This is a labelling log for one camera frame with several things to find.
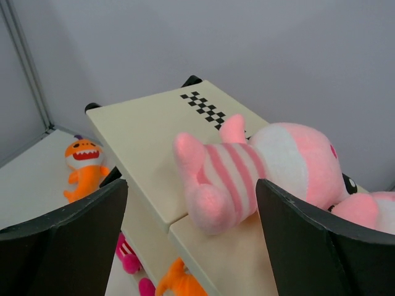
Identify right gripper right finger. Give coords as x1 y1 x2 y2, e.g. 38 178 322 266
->
256 179 394 295

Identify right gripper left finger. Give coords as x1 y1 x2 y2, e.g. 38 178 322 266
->
1 179 128 295

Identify white head glasses magenta plush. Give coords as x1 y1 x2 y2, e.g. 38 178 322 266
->
115 232 143 274

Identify light pink striped plush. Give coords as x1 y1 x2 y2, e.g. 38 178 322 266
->
173 114 357 234

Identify light pink plush on shelf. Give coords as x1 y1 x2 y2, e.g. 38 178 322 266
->
331 192 394 234

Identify orange shark plush left shelf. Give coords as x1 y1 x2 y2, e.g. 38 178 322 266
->
155 257 207 296

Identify three-tier beige shelf rack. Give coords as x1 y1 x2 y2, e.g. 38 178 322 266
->
86 77 279 295

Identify orange shark plush on table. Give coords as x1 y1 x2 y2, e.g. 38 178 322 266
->
64 134 110 203

